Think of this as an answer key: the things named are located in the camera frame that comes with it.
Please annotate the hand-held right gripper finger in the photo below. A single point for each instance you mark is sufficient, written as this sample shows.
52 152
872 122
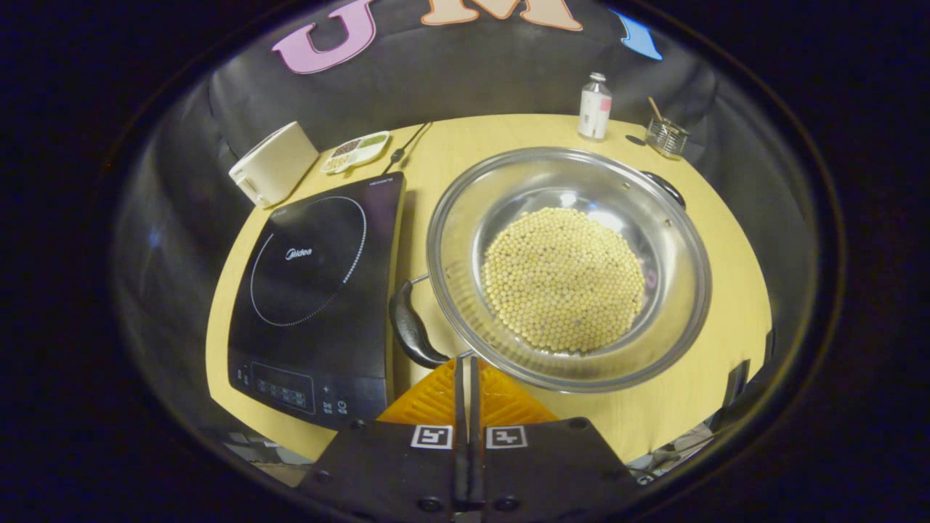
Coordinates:
475 407
461 407

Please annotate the black induction cooktop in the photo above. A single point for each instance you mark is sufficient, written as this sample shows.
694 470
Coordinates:
312 290

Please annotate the stainless steel pot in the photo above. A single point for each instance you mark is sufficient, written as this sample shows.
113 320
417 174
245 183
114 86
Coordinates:
668 240

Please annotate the pile of soybeans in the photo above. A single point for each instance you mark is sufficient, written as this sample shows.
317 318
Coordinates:
563 280

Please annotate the white divided bean dish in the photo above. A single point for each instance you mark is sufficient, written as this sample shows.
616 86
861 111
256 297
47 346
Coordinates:
354 152

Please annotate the white toaster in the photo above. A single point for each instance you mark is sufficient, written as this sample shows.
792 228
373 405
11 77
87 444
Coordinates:
276 165

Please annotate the small white bottle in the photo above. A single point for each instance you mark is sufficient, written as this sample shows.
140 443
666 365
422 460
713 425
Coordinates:
594 109

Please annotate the wooden stick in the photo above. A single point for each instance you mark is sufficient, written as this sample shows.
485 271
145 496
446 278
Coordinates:
656 109

